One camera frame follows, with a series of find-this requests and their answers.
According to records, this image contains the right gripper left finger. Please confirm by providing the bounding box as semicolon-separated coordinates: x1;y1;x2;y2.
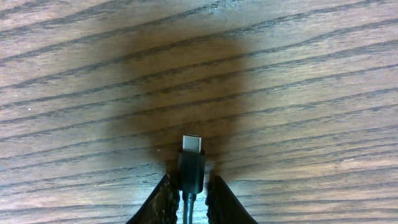
126;174;180;224

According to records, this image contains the black USB-C charging cable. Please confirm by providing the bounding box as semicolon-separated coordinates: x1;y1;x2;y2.
177;134;206;224

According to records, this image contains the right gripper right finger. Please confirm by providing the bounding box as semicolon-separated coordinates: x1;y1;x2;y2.
206;175;257;224

